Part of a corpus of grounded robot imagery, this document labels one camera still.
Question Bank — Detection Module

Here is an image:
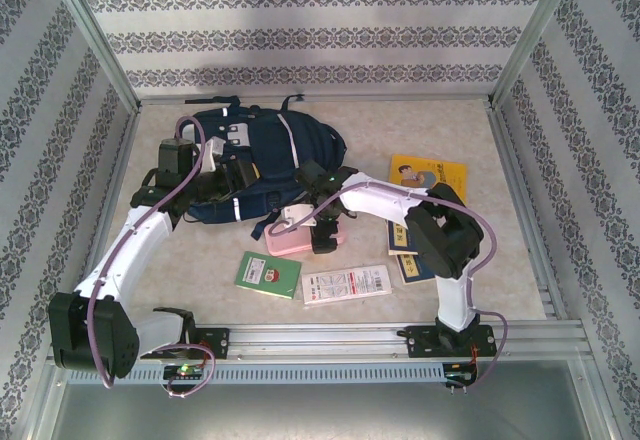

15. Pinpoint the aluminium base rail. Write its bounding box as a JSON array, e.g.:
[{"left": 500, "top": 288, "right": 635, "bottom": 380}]
[{"left": 49, "top": 323, "right": 586, "bottom": 361}]

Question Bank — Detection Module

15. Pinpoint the yellow cartoon book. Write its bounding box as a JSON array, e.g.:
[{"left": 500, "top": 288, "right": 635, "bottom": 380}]
[{"left": 388, "top": 153, "right": 469, "bottom": 207}]

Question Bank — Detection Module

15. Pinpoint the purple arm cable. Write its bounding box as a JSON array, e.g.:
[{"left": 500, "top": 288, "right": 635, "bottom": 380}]
[
  {"left": 87, "top": 114, "right": 216, "bottom": 401},
  {"left": 269, "top": 182, "right": 511, "bottom": 391}
]

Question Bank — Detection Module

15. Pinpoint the grey slotted cable duct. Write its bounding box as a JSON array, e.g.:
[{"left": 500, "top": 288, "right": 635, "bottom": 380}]
[{"left": 67, "top": 363, "right": 446, "bottom": 385}]

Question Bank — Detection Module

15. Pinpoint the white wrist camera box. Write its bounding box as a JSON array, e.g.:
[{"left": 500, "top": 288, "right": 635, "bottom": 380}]
[
  {"left": 202, "top": 137, "right": 226, "bottom": 171},
  {"left": 278, "top": 203, "right": 314, "bottom": 229}
]

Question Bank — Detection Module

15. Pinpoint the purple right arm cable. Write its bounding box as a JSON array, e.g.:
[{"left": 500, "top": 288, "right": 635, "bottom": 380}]
[{"left": 269, "top": 182, "right": 511, "bottom": 391}]

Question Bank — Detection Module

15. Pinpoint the aluminium side rail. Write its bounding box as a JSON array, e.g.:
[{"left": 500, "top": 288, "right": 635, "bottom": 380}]
[
  {"left": 487, "top": 102, "right": 571, "bottom": 321},
  {"left": 69, "top": 104, "right": 142, "bottom": 326}
]

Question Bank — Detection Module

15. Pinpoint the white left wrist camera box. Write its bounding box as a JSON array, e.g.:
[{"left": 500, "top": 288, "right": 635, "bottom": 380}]
[{"left": 202, "top": 137, "right": 226, "bottom": 171}]

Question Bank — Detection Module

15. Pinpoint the green notebook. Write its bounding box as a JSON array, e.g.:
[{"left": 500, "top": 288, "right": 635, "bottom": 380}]
[{"left": 234, "top": 251, "right": 303, "bottom": 301}]

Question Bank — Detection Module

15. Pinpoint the thin aluminium rail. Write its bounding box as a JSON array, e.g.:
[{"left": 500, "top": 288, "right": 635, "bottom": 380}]
[{"left": 137, "top": 92, "right": 494, "bottom": 107}]

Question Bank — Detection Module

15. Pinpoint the small circuit board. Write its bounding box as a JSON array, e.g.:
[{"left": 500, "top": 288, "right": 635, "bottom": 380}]
[{"left": 444, "top": 363, "right": 476, "bottom": 386}]

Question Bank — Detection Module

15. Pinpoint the grey metal panel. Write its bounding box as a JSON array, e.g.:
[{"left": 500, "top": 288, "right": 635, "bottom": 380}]
[{"left": 29, "top": 359, "right": 616, "bottom": 440}]

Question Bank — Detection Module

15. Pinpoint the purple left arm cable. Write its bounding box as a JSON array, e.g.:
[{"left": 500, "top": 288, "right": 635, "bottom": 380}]
[{"left": 87, "top": 114, "right": 216, "bottom": 401}]

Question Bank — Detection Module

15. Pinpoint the white ruler set package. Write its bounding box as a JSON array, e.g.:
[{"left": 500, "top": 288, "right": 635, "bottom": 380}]
[{"left": 301, "top": 264, "right": 395, "bottom": 307}]

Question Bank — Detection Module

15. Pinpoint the aluminium frame post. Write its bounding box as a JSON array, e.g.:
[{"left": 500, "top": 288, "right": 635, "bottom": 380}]
[
  {"left": 487, "top": 0, "right": 585, "bottom": 109},
  {"left": 42, "top": 0, "right": 140, "bottom": 111}
]

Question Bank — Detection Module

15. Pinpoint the navy blue backpack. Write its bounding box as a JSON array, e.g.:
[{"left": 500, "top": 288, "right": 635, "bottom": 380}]
[{"left": 180, "top": 92, "right": 362, "bottom": 241}]

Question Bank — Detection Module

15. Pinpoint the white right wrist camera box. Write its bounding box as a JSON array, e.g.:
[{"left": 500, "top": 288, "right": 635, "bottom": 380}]
[{"left": 278, "top": 203, "right": 314, "bottom": 229}]

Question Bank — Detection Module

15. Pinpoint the pink pencil case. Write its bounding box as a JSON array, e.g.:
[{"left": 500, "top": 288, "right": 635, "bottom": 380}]
[{"left": 264, "top": 222, "right": 350, "bottom": 257}]

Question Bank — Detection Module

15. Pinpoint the circuit board with green light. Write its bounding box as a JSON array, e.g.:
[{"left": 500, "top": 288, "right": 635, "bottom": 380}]
[{"left": 163, "top": 364, "right": 204, "bottom": 380}]

